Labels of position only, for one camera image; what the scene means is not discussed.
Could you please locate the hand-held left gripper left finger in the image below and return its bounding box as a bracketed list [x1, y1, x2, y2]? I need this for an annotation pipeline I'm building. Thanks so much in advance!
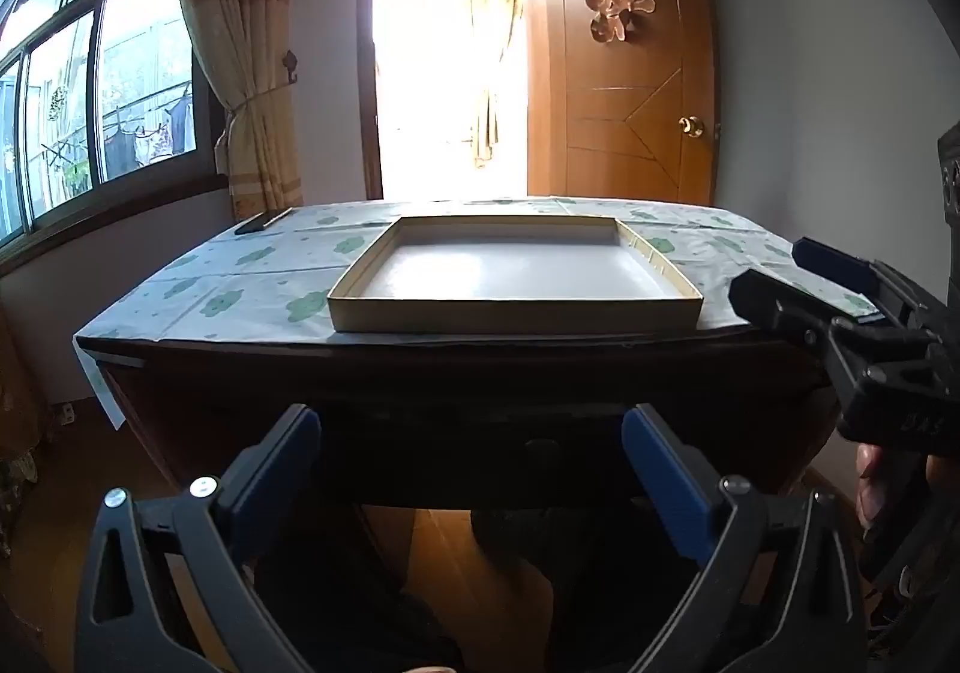
[73, 404, 324, 673]

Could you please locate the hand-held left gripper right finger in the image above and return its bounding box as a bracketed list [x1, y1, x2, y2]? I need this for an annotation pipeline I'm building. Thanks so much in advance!
[621, 404, 872, 673]

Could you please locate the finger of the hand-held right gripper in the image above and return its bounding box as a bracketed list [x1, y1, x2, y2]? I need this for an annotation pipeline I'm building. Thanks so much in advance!
[729, 269, 960, 456]
[793, 236, 950, 345]

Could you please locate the shallow cardboard box tray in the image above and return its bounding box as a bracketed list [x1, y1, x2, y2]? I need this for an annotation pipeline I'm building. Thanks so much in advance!
[327, 215, 704, 336]

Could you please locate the person's right hand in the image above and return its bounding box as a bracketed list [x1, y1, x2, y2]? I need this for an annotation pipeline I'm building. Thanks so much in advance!
[855, 444, 960, 533]

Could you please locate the dark wooden dresser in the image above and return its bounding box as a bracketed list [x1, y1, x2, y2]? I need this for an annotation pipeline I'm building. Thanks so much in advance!
[75, 324, 852, 516]

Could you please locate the green cloud print tablecloth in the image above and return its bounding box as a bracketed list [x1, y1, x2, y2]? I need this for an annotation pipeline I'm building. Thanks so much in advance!
[73, 195, 880, 431]

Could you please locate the wooden door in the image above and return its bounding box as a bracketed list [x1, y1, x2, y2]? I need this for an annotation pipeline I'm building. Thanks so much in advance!
[525, 0, 722, 206]

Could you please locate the gold character door decoration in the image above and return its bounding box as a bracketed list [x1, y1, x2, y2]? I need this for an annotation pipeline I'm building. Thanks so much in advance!
[585, 0, 658, 45]

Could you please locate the laundry on outdoor line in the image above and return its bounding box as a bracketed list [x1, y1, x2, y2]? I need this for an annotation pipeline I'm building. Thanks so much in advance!
[101, 89, 197, 176]

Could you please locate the sheer yellow curtain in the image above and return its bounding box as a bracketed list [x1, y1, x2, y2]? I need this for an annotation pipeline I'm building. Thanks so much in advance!
[465, 0, 523, 169]

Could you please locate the sliding glass window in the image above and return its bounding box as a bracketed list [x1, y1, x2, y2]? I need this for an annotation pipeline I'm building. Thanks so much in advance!
[0, 0, 227, 263]

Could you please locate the beige plaid curtain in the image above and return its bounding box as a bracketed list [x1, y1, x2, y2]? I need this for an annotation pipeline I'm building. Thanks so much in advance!
[171, 0, 305, 221]

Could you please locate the wooden door frame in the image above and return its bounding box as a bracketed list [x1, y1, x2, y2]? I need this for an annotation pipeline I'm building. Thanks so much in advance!
[357, 0, 563, 202]

